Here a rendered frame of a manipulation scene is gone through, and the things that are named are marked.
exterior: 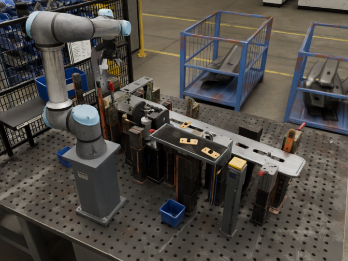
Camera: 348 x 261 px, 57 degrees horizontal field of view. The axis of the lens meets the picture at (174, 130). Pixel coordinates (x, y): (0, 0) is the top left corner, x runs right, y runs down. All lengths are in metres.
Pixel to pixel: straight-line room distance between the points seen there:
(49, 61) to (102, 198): 0.72
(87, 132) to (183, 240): 0.73
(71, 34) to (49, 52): 0.14
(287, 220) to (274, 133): 0.84
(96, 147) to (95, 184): 0.19
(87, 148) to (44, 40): 0.51
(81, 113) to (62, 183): 0.73
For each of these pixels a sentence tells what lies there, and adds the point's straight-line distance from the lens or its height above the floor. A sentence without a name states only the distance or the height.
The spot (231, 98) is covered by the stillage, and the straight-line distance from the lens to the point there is 4.13.
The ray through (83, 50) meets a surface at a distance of 2.60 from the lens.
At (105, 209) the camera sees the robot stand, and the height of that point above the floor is 0.78.
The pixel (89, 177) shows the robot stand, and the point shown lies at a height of 1.01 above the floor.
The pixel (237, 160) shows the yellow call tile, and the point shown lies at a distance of 1.47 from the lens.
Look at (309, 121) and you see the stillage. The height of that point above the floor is 0.19.
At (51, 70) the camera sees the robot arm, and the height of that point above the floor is 1.51.
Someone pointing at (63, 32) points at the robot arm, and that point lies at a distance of 1.40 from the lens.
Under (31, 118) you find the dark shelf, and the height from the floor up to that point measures 1.03.
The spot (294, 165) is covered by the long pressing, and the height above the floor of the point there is 1.00.
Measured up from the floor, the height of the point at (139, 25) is 0.55.
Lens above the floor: 2.07
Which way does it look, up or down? 34 degrees down
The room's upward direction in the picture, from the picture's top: straight up
